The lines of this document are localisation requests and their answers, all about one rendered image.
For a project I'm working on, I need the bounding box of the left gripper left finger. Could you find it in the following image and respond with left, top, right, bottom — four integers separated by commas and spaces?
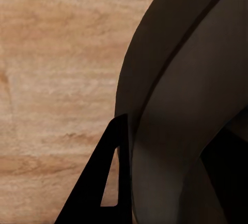
54, 114, 132, 224

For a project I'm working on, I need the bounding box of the cauldron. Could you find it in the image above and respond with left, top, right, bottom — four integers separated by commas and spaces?
114, 0, 248, 224

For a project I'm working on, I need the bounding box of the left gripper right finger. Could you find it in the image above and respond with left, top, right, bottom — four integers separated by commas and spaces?
200, 127, 248, 224

